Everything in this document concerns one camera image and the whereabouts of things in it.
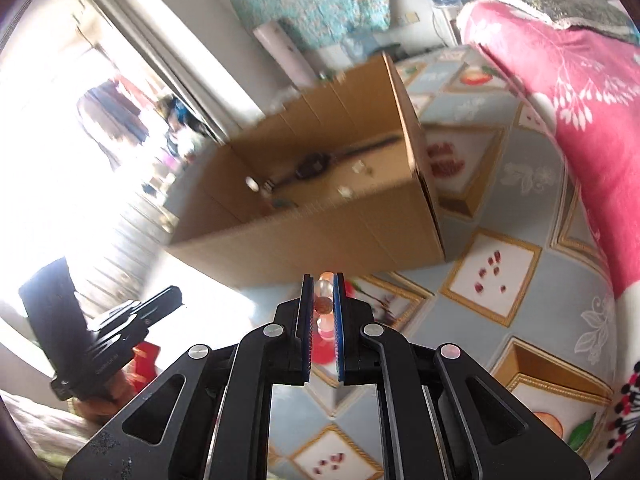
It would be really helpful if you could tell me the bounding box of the pink floral blanket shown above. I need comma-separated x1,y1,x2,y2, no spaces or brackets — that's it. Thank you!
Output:
457,0,640,461

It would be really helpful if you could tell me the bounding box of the grey sequined cloth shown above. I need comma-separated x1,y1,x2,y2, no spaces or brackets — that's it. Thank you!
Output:
492,0,640,46

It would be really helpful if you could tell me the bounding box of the pink orange bead bracelet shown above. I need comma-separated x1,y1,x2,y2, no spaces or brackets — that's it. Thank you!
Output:
312,270,337,348

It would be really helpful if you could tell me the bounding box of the grey curtain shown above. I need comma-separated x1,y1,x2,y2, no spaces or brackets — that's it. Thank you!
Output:
75,0,261,146

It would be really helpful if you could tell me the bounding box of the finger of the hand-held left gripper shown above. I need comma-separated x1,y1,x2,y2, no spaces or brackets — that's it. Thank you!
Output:
135,286,183,324

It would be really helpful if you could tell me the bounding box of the beige hanging jacket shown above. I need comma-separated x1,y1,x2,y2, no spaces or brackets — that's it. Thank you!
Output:
77,82,151,171

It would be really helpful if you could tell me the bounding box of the person's left hand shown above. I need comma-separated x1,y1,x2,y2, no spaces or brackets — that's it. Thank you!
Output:
100,367,146,413

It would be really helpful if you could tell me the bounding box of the black and purple smartwatch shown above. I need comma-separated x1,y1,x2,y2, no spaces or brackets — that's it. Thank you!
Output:
270,135,403,193

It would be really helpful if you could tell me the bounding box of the pile of clothes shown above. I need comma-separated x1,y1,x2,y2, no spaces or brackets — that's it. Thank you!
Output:
155,95,211,161

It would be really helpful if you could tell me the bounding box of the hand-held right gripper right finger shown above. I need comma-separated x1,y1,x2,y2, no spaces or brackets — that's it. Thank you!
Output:
334,272,596,480

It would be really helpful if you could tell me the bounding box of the teal floral cloth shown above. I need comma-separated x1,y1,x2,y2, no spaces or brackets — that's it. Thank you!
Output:
217,0,403,53

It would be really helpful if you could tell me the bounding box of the brown cardboard box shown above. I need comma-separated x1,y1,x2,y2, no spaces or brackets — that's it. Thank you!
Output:
167,52,447,291

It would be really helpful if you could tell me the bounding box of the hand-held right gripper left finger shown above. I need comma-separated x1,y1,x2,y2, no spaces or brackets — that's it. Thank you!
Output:
62,274,315,480

